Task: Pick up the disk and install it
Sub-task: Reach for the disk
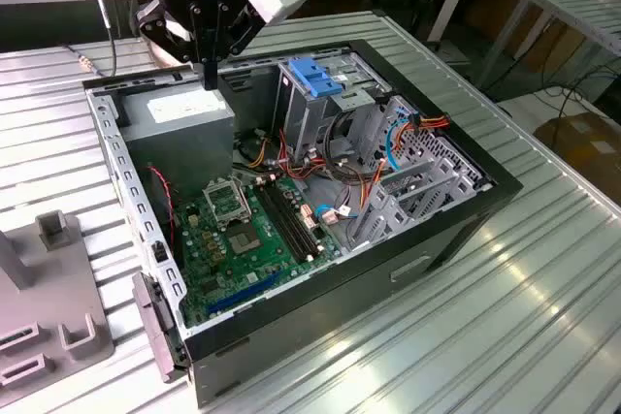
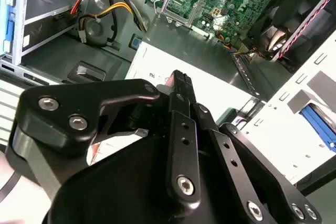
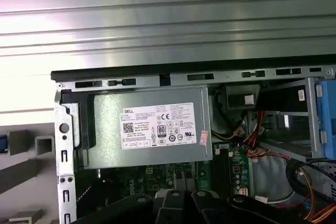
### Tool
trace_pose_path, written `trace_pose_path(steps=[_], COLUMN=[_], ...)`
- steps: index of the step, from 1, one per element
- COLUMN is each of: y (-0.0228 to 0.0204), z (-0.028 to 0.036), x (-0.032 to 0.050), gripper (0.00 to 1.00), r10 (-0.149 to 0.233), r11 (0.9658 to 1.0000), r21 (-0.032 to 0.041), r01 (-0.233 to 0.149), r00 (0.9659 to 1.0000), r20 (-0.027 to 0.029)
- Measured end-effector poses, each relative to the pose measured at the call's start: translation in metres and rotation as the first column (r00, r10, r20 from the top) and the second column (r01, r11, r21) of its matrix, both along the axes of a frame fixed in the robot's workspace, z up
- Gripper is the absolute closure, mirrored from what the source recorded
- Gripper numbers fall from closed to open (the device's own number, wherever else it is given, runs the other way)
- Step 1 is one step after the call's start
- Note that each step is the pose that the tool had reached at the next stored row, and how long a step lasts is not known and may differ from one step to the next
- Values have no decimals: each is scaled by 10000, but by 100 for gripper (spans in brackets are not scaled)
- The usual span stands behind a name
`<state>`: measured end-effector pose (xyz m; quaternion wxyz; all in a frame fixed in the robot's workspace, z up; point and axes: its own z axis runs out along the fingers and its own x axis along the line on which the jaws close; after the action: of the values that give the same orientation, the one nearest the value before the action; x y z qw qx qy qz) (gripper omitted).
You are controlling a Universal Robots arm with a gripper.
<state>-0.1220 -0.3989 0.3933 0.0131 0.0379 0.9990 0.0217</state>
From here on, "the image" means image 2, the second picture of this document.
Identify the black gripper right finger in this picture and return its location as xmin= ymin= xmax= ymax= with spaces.
xmin=181 ymin=70 xmax=322 ymax=224

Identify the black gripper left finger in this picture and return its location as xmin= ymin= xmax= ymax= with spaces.
xmin=5 ymin=69 xmax=202 ymax=206

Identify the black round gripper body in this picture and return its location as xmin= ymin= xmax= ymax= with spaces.
xmin=48 ymin=100 xmax=245 ymax=224

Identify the hard disk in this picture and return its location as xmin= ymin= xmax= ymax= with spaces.
xmin=299 ymin=103 xmax=336 ymax=154

